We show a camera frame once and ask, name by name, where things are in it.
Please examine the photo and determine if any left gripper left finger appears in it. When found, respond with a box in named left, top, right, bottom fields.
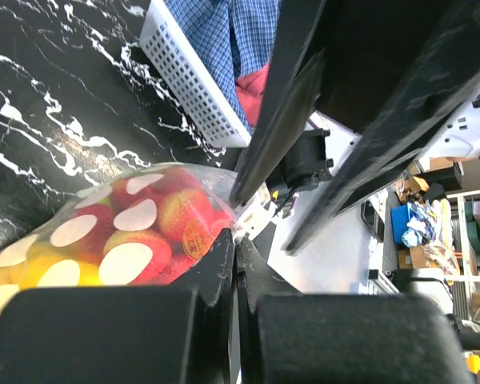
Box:
left=0, top=230, right=235, bottom=383

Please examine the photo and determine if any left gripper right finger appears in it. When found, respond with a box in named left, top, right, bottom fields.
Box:
left=236, top=239, right=474, bottom=383

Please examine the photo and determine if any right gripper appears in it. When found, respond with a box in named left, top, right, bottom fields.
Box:
left=230, top=1, right=480, bottom=252

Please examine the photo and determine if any fake lychee bunch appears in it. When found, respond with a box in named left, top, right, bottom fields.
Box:
left=69, top=166, right=234, bottom=285

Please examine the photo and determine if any clear polka dot zip bag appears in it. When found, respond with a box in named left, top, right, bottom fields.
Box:
left=0, top=162, right=235, bottom=312

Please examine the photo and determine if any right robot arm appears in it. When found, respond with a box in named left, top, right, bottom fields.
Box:
left=230, top=1, right=480, bottom=253

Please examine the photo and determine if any red cloth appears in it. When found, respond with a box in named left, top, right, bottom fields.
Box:
left=235, top=62, right=270, bottom=128

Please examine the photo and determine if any blue checkered cloth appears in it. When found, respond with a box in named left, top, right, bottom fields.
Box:
left=166, top=0, right=281, bottom=132

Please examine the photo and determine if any white laundry basket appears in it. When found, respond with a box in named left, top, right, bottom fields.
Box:
left=139, top=1, right=251, bottom=148

